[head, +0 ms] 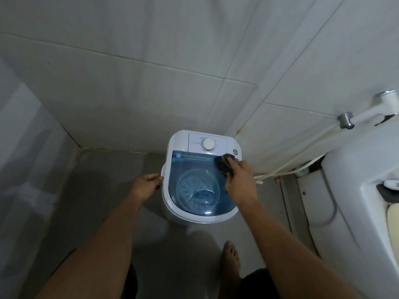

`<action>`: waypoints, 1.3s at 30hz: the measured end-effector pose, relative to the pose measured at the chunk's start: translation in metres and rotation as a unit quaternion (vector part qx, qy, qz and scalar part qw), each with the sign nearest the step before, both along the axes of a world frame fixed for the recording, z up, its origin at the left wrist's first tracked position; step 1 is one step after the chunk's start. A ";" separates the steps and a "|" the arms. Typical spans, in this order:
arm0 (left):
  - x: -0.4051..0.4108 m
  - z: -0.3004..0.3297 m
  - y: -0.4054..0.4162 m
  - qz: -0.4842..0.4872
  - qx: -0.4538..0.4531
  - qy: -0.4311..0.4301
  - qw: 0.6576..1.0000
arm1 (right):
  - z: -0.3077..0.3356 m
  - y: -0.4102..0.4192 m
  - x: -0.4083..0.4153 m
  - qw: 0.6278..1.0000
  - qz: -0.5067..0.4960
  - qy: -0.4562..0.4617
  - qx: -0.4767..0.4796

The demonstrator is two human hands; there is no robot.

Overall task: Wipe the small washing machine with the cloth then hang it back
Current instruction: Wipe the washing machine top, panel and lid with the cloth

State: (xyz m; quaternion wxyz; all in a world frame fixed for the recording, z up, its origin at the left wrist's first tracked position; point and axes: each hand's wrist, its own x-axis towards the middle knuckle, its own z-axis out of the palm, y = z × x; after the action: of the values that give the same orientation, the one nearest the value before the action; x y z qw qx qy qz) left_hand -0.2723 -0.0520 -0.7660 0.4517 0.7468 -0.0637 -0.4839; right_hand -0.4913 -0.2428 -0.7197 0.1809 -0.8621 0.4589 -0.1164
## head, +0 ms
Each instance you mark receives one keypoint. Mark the person's left hand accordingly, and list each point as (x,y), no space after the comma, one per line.
(146,188)

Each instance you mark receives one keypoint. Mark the person's right hand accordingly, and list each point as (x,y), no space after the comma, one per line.
(241,186)

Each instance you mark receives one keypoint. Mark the dark striped cleaning cloth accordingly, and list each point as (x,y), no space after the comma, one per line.
(223,165)

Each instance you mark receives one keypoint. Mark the small white blue washing machine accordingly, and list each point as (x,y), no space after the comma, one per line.
(193,196)

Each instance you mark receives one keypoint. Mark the person's right forearm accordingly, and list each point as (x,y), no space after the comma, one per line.
(293,252)

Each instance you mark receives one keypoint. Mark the person's left forearm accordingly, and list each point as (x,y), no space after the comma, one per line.
(96,249)

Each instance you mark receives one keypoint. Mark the small white container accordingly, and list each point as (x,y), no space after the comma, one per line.
(301,173)

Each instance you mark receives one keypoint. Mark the white toilet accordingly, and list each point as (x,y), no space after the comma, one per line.
(349,208)

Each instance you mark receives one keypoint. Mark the black flat item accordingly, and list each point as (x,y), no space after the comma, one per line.
(388,194)

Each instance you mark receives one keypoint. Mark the small white device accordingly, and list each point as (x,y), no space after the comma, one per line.
(391,184)

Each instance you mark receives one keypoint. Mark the cream toilet seat cover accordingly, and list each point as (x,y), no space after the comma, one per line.
(393,224)

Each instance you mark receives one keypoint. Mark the white bidet sprayer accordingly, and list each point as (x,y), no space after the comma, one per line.
(380,107)

